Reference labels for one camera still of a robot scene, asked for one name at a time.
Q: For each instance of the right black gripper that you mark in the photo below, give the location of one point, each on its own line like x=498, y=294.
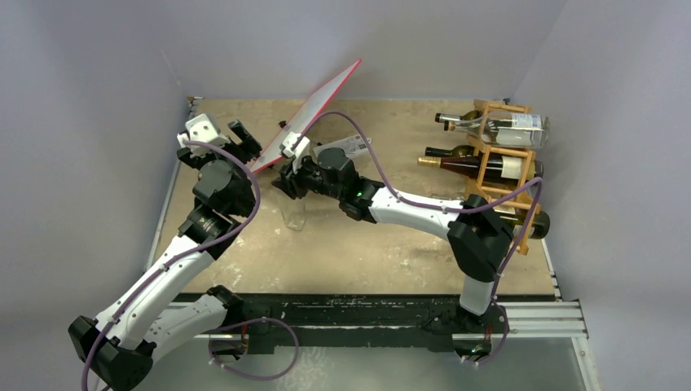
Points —
x=291, y=176

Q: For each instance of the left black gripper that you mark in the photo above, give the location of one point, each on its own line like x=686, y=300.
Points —
x=245, y=149

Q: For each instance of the clear white-label wine bottle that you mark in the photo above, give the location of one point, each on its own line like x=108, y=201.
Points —
x=506, y=129

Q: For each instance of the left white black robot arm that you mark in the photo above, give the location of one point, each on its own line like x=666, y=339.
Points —
x=122, y=343

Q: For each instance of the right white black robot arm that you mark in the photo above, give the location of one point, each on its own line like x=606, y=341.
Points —
x=478, y=236

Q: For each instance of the empty clear glass bottle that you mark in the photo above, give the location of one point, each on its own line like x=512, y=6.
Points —
x=293, y=211

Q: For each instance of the dark bottle behind top row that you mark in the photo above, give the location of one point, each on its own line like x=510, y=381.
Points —
x=469, y=116

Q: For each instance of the wooden wine rack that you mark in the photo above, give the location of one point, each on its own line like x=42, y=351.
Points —
x=503, y=170

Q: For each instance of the green wine bottle bottom row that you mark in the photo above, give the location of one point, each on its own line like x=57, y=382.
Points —
x=515, y=218

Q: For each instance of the pink framed whiteboard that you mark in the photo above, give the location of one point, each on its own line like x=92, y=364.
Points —
x=304, y=117

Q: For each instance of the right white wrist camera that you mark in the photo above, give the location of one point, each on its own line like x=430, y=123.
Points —
x=295, y=145

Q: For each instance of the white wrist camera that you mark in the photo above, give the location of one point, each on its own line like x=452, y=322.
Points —
x=201, y=128
x=295, y=145

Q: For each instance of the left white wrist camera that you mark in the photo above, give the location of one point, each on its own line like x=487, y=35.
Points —
x=201, y=128

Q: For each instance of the aluminium table edge rail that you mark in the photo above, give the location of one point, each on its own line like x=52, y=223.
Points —
x=193, y=104

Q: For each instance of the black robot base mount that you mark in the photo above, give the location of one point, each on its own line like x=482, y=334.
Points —
x=429, y=321

